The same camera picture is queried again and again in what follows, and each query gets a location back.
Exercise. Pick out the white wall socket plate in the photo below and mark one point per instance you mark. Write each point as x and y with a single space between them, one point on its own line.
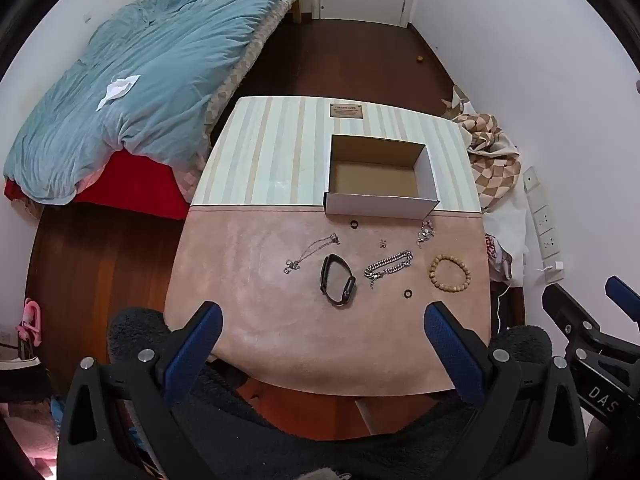
539 199
548 245
544 220

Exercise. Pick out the white cardboard box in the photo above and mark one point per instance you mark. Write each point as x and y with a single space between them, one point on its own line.
372 175

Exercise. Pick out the wooden bed leg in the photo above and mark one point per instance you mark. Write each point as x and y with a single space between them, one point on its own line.
297 10

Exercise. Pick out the red patterned cloth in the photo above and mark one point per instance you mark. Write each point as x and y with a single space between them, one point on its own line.
497 257

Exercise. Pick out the wooden table leg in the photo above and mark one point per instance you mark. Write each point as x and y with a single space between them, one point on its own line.
377 415

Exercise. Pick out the light blue duvet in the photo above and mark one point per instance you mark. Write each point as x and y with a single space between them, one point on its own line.
150 60

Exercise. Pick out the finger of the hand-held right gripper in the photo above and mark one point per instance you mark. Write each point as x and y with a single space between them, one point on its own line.
565 307
622 295

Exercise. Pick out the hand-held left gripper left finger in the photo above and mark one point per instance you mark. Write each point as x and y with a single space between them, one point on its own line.
197 345

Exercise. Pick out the white wall switch plate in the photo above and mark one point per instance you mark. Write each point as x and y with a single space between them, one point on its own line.
531 179

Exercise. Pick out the brown checkered cloth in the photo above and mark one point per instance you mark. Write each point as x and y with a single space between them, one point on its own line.
492 160

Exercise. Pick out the white crumpled tissue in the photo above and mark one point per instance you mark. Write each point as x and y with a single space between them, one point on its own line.
117 89

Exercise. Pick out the pink plastic object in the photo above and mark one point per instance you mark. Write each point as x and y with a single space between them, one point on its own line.
31 320

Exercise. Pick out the person's dark fleece clothing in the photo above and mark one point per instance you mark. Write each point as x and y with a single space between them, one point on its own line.
310 455

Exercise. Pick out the white plug charger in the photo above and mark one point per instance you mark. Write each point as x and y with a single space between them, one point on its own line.
556 270

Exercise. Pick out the black wrist watch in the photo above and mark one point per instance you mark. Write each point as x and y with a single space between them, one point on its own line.
327 272

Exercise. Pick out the red bed sheet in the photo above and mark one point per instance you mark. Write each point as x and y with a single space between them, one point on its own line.
135 185

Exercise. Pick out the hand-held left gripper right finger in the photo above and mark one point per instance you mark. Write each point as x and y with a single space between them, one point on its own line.
450 345

